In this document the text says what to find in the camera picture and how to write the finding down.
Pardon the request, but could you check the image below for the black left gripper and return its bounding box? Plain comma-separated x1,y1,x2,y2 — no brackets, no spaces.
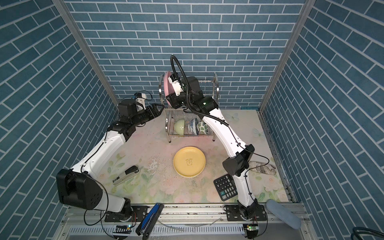
129,103,164,128

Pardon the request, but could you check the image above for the pink plastic plate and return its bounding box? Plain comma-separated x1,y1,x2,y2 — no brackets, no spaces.
163,71,175,105

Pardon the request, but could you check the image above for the yellow plastic plate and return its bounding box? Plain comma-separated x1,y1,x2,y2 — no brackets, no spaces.
173,147,206,178

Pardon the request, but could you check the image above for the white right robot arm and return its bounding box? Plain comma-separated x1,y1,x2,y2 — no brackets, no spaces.
166,74,258,220

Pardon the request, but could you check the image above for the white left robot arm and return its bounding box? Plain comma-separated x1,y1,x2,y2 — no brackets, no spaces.
56,99,165,221

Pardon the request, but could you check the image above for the silver metal dish rack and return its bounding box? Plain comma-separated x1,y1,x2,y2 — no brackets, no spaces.
159,71,216,143

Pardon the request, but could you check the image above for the light green bowl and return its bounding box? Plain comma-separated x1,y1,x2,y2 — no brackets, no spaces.
174,119,186,136

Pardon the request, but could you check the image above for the blue white patterned bowl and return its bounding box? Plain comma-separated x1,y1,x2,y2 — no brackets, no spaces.
188,118,199,136

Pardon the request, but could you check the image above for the green leaf patterned bowl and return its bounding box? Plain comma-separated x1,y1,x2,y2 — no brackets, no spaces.
197,120,210,135

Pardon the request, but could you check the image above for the black grey stapler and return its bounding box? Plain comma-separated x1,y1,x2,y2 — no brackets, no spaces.
113,166,140,186

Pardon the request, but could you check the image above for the black calculator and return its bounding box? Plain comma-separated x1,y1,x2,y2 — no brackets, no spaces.
214,174,238,202

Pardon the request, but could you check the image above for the blue black stapler tool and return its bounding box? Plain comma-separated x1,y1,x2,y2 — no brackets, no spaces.
136,203,165,240

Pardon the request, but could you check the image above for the grey blue oval pad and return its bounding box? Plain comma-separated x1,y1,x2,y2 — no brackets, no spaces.
266,199,301,230

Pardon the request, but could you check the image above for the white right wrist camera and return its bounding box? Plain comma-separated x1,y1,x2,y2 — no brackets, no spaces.
169,74,184,96

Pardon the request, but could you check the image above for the black corrugated cable hose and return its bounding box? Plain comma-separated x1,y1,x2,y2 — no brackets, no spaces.
170,54,230,126

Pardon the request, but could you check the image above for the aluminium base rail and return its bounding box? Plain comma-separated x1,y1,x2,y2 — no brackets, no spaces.
53,203,317,240

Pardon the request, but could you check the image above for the aluminium corner post left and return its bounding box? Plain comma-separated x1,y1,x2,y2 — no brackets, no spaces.
52,0,119,108

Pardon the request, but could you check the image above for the aluminium corner post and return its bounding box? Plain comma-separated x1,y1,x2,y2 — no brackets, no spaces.
52,0,119,108
259,0,317,113

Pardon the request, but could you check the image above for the aluminium corner post right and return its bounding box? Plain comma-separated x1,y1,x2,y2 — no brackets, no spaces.
259,0,317,113

